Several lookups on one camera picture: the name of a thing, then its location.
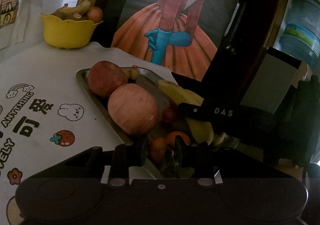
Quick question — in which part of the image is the coloured houses paper drawing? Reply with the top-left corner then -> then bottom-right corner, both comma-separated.
0,0 -> 50,51

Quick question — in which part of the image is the spotted banana bunch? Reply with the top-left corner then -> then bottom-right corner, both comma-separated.
51,0 -> 94,21

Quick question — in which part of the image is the painted girl wall poster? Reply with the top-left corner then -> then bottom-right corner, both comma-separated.
111,0 -> 253,82

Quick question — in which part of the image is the large blue water jug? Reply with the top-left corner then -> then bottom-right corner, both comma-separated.
278,0 -> 320,66

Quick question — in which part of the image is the white box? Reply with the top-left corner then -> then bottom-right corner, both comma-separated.
243,47 -> 302,115

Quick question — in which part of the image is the dark red apple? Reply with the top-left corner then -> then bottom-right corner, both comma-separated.
87,60 -> 128,98

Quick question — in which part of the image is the metal tray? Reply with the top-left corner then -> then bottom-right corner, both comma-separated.
75,66 -> 223,180

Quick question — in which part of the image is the round orange-brown fruit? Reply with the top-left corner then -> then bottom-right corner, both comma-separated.
85,6 -> 104,23

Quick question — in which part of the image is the small orange tangerine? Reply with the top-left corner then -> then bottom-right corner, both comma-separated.
166,131 -> 191,146

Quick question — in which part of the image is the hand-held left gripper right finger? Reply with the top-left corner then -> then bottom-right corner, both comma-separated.
174,138 -> 297,188

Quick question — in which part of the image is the red cherry tomato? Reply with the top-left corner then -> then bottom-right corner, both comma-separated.
162,108 -> 177,124

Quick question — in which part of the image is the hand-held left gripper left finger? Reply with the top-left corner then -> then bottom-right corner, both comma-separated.
37,137 -> 150,188

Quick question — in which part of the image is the pale pink apple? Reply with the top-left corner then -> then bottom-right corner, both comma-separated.
107,83 -> 159,136

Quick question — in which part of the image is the yellow scalloped bowl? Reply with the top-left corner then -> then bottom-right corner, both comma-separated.
40,13 -> 104,49

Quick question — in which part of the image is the white printed table cloth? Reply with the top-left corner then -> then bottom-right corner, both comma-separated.
0,40 -> 175,225

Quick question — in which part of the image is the dark wooden framed panel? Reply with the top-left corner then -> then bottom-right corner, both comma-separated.
80,0 -> 294,116

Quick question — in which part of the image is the orange tangerine with leaf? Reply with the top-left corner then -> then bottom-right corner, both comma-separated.
149,138 -> 168,164

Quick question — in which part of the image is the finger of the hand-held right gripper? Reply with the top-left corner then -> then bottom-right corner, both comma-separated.
177,99 -> 267,142

